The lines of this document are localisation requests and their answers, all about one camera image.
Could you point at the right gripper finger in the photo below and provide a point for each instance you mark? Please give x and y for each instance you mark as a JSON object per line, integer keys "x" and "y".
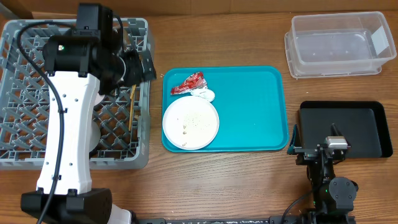
{"x": 295, "y": 141}
{"x": 335, "y": 131}

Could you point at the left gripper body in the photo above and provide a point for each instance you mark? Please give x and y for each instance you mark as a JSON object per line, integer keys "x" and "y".
{"x": 127, "y": 71}

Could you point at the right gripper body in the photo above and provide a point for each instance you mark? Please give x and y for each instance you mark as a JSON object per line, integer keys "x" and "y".
{"x": 315, "y": 149}

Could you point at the wooden chopstick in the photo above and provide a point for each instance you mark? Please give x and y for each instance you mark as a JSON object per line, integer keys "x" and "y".
{"x": 133, "y": 88}

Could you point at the small white bowl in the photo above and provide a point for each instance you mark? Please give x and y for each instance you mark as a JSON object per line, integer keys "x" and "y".
{"x": 99, "y": 98}

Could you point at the red snack wrapper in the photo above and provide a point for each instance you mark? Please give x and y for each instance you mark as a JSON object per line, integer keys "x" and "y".
{"x": 193, "y": 82}

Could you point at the white tissue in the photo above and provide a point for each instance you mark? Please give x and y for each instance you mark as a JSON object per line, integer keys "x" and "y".
{"x": 204, "y": 93}

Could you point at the grey metal bowl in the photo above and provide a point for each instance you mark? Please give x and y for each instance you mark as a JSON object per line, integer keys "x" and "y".
{"x": 95, "y": 136}

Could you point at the large white dinner plate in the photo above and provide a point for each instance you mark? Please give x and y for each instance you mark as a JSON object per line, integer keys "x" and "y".
{"x": 190, "y": 123}

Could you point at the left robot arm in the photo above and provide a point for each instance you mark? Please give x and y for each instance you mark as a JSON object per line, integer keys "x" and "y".
{"x": 86, "y": 62}

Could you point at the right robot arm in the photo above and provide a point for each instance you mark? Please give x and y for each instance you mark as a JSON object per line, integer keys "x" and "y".
{"x": 333, "y": 197}

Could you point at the black plastic tray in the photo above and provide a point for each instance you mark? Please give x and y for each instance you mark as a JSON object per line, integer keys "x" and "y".
{"x": 362, "y": 123}

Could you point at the teal serving tray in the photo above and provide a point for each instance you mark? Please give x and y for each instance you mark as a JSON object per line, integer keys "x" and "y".
{"x": 250, "y": 103}

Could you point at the grey plastic dish rack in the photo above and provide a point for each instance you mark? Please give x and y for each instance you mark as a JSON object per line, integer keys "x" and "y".
{"x": 25, "y": 115}

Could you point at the clear plastic container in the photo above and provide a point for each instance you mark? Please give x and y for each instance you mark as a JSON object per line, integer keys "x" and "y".
{"x": 371, "y": 24}

